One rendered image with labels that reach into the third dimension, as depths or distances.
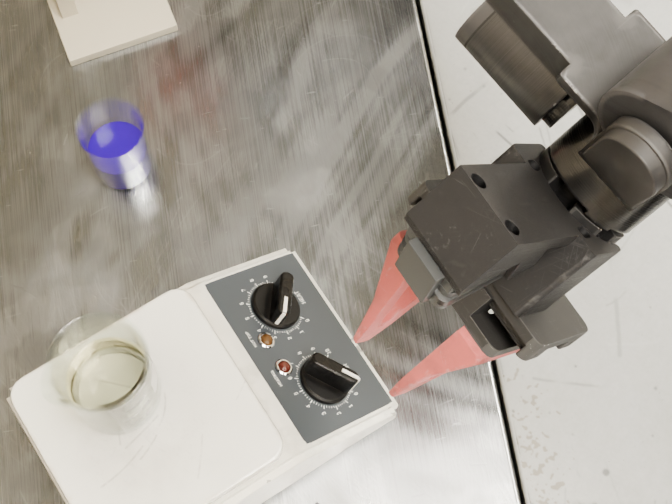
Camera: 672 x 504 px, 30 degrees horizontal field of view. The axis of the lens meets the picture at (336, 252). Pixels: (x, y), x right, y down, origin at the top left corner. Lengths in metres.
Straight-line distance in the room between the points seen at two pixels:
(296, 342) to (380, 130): 0.18
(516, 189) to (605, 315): 0.30
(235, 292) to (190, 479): 0.13
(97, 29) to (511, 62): 0.40
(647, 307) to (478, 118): 0.17
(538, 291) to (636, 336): 0.26
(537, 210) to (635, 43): 0.09
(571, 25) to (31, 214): 0.43
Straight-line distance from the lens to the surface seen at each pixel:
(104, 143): 0.85
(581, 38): 0.58
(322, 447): 0.75
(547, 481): 0.81
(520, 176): 0.58
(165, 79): 0.90
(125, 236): 0.86
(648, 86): 0.52
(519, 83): 0.60
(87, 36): 0.92
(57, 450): 0.73
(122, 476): 0.72
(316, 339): 0.78
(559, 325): 0.64
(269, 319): 0.77
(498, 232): 0.53
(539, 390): 0.83
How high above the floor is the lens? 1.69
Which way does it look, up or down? 70 degrees down
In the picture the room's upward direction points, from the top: 2 degrees clockwise
